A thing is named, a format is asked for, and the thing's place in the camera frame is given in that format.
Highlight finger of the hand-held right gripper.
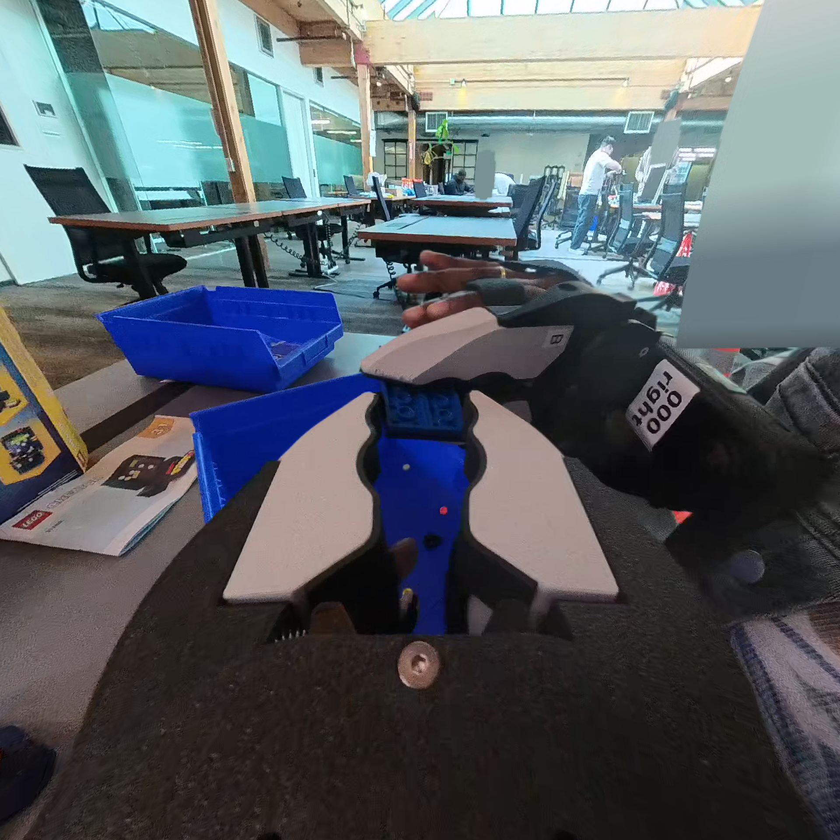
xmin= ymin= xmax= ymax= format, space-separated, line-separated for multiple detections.
xmin=360 ymin=306 xmax=576 ymax=385

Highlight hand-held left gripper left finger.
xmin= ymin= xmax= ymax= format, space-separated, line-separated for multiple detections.
xmin=222 ymin=392 xmax=401 ymax=608

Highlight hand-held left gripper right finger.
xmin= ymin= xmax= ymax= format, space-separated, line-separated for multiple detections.
xmin=453 ymin=390 xmax=621 ymax=634

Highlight blue toy plate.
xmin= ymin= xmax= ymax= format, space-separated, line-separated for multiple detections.
xmin=382 ymin=382 xmax=466 ymax=442

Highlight blue plastic bin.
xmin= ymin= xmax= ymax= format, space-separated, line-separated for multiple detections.
xmin=96 ymin=285 xmax=344 ymax=393
xmin=190 ymin=374 xmax=473 ymax=636

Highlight person's right hand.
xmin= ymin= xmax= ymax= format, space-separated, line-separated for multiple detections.
xmin=397 ymin=249 xmax=572 ymax=329

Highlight scattered small round studs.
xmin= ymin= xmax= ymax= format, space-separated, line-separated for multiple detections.
xmin=400 ymin=462 xmax=454 ymax=549

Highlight black office chair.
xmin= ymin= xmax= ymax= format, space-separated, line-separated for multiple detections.
xmin=24 ymin=164 xmax=188 ymax=299
xmin=281 ymin=175 xmax=343 ymax=277
xmin=511 ymin=174 xmax=559 ymax=260
xmin=594 ymin=190 xmax=690 ymax=290
xmin=371 ymin=174 xmax=421 ymax=299

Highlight potted green plant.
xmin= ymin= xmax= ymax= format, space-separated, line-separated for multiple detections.
xmin=420 ymin=118 xmax=460 ymax=173

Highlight instruction booklet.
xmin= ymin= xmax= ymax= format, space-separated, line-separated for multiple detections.
xmin=0 ymin=415 xmax=198 ymax=557

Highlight colourful toy set box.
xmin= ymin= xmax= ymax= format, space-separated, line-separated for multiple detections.
xmin=0 ymin=305 xmax=89 ymax=526

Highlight long wooden desk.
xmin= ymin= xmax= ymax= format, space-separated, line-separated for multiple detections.
xmin=49 ymin=197 xmax=371 ymax=290

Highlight white striped shirt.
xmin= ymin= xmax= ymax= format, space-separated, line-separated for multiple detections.
xmin=728 ymin=604 xmax=840 ymax=840

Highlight wooden post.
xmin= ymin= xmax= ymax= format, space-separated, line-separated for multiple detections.
xmin=189 ymin=0 xmax=271 ymax=290
xmin=356 ymin=62 xmax=375 ymax=191

